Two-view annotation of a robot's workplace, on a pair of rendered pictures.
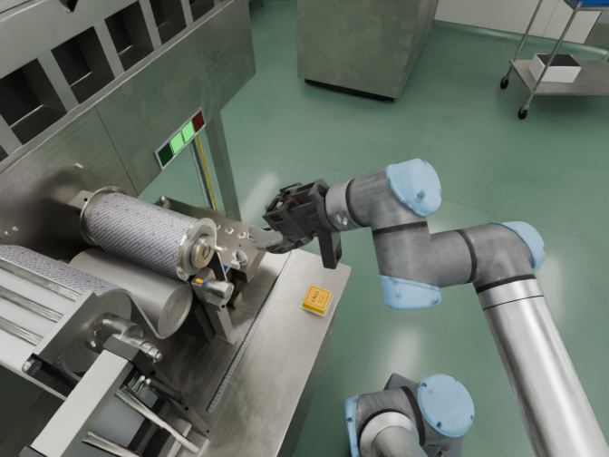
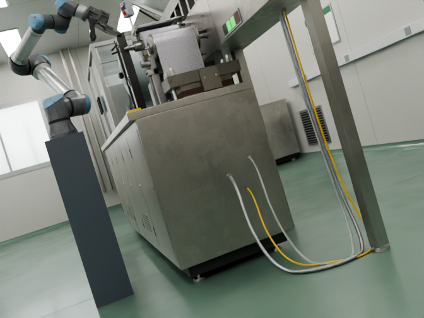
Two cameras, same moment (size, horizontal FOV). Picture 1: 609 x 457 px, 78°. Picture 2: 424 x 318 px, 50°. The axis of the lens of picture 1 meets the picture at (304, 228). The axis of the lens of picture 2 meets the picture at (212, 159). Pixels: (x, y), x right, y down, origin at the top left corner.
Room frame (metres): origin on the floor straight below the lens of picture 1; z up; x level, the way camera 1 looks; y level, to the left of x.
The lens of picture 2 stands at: (2.58, -1.27, 0.67)
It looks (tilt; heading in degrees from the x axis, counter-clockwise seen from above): 2 degrees down; 141
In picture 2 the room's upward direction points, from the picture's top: 17 degrees counter-clockwise
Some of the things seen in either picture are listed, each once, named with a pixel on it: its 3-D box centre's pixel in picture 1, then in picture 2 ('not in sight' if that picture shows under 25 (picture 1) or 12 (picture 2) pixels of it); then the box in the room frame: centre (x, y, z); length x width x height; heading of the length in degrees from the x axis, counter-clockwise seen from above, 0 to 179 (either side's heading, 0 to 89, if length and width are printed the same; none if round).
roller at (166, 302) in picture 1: (129, 290); not in sight; (0.43, 0.40, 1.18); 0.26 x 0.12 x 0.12; 68
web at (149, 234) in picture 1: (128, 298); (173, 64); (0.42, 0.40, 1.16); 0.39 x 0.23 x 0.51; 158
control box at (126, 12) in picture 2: not in sight; (126, 9); (0.00, 0.47, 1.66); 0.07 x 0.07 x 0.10; 4
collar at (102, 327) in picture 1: (114, 336); (138, 45); (0.25, 0.31, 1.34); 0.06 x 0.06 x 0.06; 68
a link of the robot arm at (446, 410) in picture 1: (437, 409); (56, 107); (0.21, -0.28, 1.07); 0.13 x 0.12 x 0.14; 101
